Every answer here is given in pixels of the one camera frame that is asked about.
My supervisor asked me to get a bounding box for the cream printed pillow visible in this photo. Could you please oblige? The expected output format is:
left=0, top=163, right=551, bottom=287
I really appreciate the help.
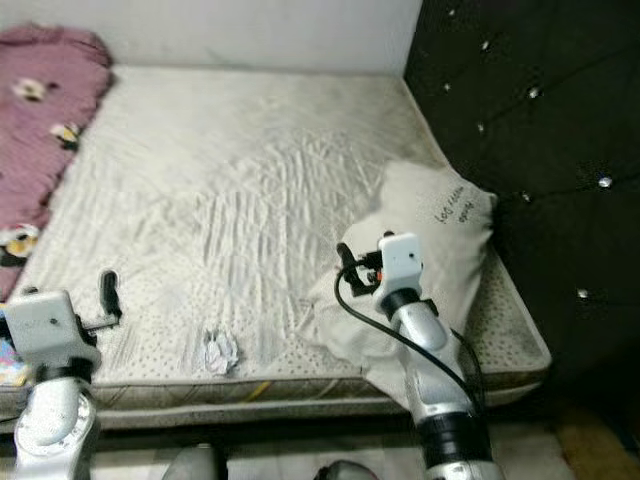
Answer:
left=305, top=160, right=498, bottom=411

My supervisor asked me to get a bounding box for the colourful children's book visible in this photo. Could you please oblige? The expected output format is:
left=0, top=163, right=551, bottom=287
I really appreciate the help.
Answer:
left=0, top=335, right=31, bottom=389

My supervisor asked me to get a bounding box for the white quilted mattress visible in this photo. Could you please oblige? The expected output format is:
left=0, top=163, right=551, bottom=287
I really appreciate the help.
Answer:
left=0, top=66, right=553, bottom=426

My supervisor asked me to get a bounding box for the grey left robot leg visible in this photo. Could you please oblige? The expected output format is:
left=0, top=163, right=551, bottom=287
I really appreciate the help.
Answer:
left=165, top=445, right=226, bottom=480

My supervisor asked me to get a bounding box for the grey robot leg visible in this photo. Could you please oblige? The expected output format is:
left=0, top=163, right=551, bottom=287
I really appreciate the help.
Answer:
left=310, top=460, right=381, bottom=480
left=165, top=445, right=226, bottom=480

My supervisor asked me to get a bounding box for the purple cartoon print blanket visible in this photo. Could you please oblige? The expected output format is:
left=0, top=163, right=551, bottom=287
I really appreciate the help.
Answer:
left=0, top=25, right=113, bottom=301

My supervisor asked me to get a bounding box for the grey right robot leg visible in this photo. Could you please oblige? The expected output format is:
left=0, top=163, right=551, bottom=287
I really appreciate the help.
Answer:
left=310, top=460, right=381, bottom=480

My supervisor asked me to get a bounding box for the black tufted headboard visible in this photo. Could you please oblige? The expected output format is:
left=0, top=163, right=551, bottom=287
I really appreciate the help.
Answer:
left=402, top=0, right=640, bottom=401

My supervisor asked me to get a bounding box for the brown floor mat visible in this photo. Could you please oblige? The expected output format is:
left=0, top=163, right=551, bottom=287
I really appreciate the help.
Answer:
left=555, top=405, right=640, bottom=480

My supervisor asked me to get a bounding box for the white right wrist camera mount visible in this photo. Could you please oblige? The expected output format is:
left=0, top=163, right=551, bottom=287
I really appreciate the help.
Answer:
left=375, top=233, right=423, bottom=296

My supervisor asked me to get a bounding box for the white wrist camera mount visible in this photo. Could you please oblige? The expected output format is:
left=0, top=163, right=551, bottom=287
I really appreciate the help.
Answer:
left=2, top=288, right=86, bottom=363
left=375, top=233, right=423, bottom=296

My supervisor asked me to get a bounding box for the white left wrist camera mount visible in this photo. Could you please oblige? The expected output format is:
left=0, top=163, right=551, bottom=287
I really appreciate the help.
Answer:
left=2, top=288, right=86, bottom=363

